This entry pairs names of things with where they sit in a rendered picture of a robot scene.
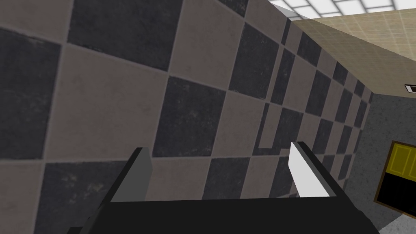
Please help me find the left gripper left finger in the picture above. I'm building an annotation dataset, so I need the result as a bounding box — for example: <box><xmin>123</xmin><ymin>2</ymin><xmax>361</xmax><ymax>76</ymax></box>
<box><xmin>110</xmin><ymin>147</ymin><xmax>153</xmax><ymax>203</ymax></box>

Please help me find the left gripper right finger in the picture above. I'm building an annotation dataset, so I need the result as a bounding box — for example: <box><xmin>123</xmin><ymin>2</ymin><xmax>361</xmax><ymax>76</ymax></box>
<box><xmin>288</xmin><ymin>141</ymin><xmax>346</xmax><ymax>198</ymax></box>

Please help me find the yellow door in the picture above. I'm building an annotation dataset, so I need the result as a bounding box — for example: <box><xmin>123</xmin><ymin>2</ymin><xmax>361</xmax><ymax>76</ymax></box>
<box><xmin>373</xmin><ymin>140</ymin><xmax>416</xmax><ymax>216</ymax></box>

